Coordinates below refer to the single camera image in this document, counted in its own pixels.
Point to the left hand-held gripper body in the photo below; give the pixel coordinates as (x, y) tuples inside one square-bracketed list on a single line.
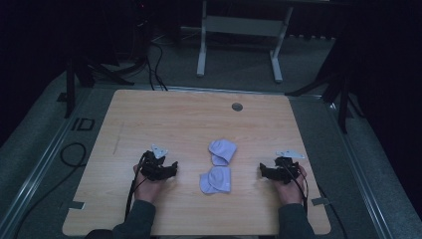
[(153, 167)]

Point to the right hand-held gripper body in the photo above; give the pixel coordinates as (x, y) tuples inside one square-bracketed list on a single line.
[(285, 171)]

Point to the person's left hand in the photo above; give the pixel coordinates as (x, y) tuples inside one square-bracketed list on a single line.
[(149, 189)]

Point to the person's right hand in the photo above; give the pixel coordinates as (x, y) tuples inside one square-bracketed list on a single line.
[(290, 192)]

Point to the grey tape strip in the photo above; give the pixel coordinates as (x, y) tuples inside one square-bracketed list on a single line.
[(76, 205), (320, 201)]

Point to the light purple sock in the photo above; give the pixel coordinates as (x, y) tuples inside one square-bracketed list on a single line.
[(216, 181), (223, 151)]

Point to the grey table grommet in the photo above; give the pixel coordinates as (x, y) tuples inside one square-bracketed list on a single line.
[(237, 107)]

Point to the black tripod stand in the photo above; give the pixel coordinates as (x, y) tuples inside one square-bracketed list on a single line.
[(343, 99), (70, 86)]

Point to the white metal table frame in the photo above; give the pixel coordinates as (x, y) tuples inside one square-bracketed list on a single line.
[(242, 26)]

